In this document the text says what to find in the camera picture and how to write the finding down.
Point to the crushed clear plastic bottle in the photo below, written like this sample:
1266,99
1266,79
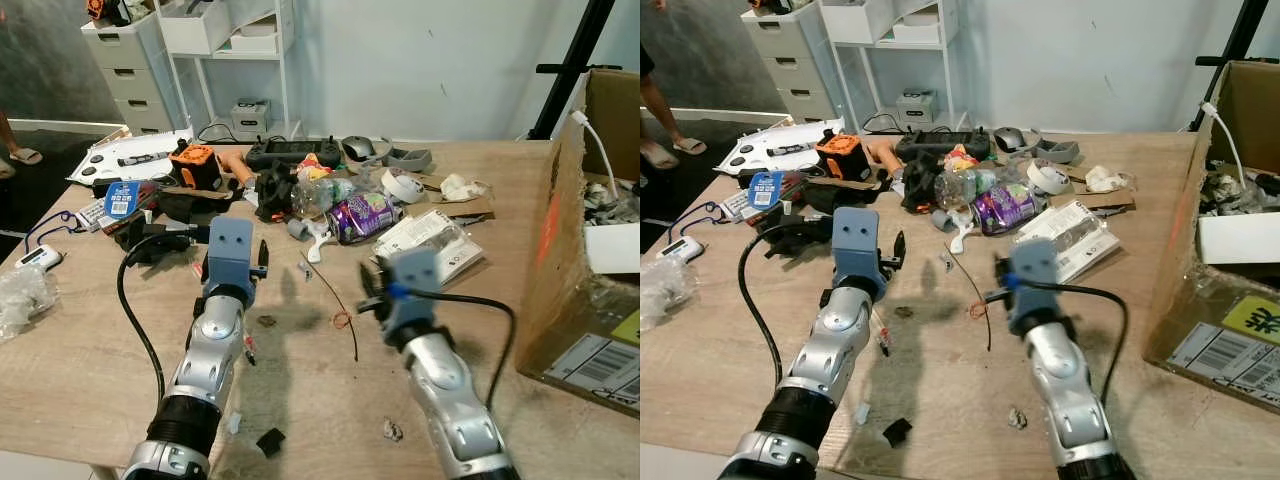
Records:
975,185
335,192

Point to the small crumpled paper ball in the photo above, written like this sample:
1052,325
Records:
393,431
1018,419

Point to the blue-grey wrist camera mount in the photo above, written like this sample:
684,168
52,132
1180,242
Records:
415,285
230,250
1035,275
856,240

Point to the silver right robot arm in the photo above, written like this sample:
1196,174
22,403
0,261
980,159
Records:
452,392
1068,395

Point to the brown cardboard scrap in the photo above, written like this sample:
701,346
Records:
460,208
1105,200

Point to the blue hang tag card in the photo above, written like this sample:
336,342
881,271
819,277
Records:
766,190
121,200

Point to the white printed plastic package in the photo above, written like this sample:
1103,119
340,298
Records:
1070,240
430,245

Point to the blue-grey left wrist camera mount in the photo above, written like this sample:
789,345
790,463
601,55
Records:
856,240
230,250

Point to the black marker pen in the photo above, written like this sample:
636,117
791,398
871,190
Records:
788,151
133,160

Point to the small black plastic piece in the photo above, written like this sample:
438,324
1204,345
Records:
897,432
271,442

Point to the white plastic scoop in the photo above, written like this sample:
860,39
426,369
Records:
315,240
958,230

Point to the peach coloured tube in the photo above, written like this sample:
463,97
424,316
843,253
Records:
236,168
884,156

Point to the person's bare leg with sandal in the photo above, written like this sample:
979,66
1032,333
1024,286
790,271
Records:
690,146
25,156
660,157

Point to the white tape roll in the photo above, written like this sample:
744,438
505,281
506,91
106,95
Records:
402,186
1048,178

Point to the orange and black battery pack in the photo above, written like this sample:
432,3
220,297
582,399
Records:
843,158
195,168

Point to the purple snack bag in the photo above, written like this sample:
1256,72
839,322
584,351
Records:
365,218
1008,208

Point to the white metal shelf rack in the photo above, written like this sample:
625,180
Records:
287,70
948,70

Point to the crumpled white tissue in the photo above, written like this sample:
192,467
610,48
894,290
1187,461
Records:
1105,180
462,188

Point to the grey computer mouse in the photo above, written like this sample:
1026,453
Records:
1010,140
360,148

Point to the crumpled clear plastic bag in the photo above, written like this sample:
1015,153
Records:
22,300
662,290

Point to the black pouch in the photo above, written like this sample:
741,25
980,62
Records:
195,205
840,196

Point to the grey plastic drawer unit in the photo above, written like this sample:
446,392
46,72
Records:
795,70
130,80

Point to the small white plastic piece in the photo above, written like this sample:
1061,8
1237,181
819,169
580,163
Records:
863,414
234,422

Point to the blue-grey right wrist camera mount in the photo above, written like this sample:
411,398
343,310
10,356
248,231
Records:
1035,275
415,285

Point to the large brown cardboard box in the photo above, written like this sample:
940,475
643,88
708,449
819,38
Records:
560,280
1185,250

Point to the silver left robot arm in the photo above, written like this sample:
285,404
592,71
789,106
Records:
215,340
835,335

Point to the black handheld controller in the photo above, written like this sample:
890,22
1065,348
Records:
940,146
292,154

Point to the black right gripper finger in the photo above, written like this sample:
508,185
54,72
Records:
368,280
1000,263

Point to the small white storage bin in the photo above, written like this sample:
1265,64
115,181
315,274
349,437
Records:
255,40
918,32

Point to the crumpled grey trash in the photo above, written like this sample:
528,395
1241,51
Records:
1235,195
610,208

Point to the red and yellow wrapper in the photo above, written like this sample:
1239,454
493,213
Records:
313,168
962,158

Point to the black stand pole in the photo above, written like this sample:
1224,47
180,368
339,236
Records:
570,70
1228,65

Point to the grey boxy device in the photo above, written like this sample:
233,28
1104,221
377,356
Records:
250,118
916,110

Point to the grey plastic bracket part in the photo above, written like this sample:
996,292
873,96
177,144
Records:
1057,152
408,160

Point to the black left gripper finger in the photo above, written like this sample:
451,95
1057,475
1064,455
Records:
165,248
263,252
899,250
805,238

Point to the white flat carton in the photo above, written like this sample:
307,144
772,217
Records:
612,250
1240,240

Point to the large white storage bin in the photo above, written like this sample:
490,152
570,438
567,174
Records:
858,22
195,32

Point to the white flat panel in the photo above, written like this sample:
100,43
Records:
750,152
100,160

